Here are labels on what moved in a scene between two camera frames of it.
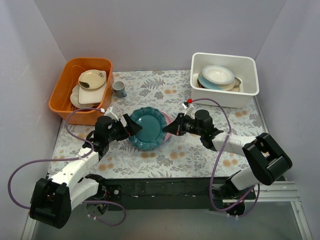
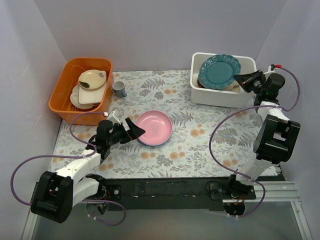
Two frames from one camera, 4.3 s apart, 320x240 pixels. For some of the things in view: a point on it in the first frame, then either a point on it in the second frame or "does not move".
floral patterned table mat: (130, 140) does not move
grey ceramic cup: (118, 88) does not move
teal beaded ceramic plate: (152, 122) -> (218, 71)
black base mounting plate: (160, 193) does not move
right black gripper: (179, 124) -> (251, 81)
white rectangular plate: (91, 96) does not move
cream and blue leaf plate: (219, 87) -> (235, 87)
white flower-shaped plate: (74, 98) does not move
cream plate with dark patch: (92, 79) does not move
